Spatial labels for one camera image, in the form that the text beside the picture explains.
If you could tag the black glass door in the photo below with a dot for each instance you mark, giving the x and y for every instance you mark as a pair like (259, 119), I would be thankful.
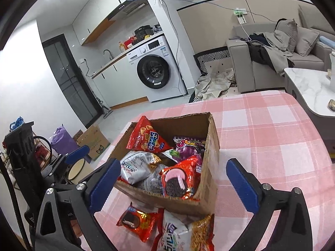
(70, 83)

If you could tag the black pressure cooker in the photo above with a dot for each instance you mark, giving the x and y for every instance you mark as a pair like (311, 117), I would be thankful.
(143, 32)

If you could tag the white washing machine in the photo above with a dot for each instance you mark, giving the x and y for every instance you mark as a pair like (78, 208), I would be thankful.
(159, 49)

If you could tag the grey sofa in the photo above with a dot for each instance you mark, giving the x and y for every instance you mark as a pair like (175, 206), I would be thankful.
(240, 65)

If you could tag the brown cardboard box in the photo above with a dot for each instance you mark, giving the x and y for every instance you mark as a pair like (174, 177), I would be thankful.
(209, 188)

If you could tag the light blue rolled mat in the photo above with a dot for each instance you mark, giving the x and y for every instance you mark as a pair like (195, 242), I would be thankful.
(328, 41)

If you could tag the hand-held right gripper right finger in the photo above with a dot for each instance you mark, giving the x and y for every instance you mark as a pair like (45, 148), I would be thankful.
(243, 185)

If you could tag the black range hood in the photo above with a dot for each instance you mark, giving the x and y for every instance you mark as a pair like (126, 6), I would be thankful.
(128, 5)

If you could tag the purple plastic bag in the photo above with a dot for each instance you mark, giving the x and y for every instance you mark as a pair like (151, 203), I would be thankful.
(61, 141)

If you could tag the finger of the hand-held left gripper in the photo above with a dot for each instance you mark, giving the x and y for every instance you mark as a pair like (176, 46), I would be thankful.
(77, 154)

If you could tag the pink checkered tablecloth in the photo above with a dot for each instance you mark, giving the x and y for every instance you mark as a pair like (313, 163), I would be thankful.
(261, 136)

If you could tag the floor mop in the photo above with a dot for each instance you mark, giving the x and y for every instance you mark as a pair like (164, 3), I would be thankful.
(106, 111)

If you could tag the large red cookie packet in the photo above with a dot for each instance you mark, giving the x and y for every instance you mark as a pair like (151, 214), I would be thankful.
(183, 172)

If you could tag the white kettle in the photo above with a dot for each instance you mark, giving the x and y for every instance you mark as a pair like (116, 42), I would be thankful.
(332, 68)

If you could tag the white power strip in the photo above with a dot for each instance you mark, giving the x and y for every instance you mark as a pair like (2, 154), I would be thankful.
(240, 15)

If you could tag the white marble coffee table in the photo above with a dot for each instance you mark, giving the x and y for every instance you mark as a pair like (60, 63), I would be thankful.
(308, 89)

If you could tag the white kitchen counter cabinet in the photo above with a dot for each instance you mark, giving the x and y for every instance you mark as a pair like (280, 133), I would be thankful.
(117, 83)

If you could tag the white red noodle snack packet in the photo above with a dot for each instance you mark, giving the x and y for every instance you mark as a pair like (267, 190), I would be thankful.
(178, 235)

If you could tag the silver printed snack packet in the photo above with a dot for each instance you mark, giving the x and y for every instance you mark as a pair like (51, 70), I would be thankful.
(151, 184)

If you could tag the purple silver snack packet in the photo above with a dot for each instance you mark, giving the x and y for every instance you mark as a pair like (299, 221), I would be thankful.
(188, 149)

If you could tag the pile of clothes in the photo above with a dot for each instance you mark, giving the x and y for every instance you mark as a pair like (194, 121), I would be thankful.
(272, 49)

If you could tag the small red cookie packet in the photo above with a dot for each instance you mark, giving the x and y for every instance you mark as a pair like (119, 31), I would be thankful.
(136, 222)

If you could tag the metal faucet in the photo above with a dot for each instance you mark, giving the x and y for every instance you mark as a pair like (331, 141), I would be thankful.
(107, 52)

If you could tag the red bag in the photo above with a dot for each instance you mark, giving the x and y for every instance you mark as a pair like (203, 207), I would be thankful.
(43, 155)

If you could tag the beige cloth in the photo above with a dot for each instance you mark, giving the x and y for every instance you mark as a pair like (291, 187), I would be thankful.
(214, 83)

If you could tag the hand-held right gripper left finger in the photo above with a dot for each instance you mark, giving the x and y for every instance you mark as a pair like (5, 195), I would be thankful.
(104, 185)

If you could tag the printed cardboard floor box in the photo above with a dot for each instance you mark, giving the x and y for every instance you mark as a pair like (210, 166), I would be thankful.
(94, 141)

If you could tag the silver white snack packet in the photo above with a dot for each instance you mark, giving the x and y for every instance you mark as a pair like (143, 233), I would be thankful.
(133, 167)

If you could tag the yellow bottle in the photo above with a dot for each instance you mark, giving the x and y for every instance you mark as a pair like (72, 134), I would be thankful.
(121, 47)

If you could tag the grey cushion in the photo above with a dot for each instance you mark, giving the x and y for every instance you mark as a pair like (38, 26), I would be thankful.
(288, 34)
(307, 41)

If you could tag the red cone snack packet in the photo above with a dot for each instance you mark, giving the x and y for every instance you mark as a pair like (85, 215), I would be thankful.
(144, 138)

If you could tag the red box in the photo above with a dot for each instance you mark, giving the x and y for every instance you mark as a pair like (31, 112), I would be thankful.
(130, 43)

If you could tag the white upper cabinets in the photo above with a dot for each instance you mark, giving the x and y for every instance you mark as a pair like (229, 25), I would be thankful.
(94, 13)

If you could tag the round cream black-rimmed tray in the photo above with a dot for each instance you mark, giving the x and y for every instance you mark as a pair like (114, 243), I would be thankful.
(76, 171)

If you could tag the black white patterned box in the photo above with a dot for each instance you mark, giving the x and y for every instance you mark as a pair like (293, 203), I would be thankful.
(209, 57)

